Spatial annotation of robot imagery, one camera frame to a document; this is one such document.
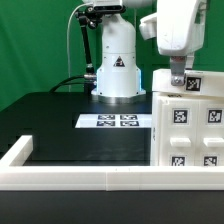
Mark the white cabinet body box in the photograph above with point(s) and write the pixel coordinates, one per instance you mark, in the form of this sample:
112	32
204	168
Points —
156	122

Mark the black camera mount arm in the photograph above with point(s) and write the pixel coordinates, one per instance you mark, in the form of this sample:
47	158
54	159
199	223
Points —
87	40

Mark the overhead camera bar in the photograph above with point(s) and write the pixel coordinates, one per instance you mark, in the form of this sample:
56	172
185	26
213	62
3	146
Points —
106	9

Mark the white cabinet door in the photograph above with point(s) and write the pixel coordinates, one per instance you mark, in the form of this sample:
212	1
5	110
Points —
210	133
178	132

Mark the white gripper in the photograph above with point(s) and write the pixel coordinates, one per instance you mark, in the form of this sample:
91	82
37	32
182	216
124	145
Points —
180	31

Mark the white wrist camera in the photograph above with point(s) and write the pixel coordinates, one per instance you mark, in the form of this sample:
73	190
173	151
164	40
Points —
148	26

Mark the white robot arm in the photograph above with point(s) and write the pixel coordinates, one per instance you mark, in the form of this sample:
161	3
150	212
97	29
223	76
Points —
118	79

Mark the white cabinet top block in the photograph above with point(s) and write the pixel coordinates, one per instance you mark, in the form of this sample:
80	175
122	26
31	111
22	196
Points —
202	83

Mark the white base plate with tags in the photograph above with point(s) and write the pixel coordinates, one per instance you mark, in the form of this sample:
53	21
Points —
114	121

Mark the white U-shaped border frame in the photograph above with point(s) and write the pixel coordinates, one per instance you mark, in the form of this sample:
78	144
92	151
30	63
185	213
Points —
16	175

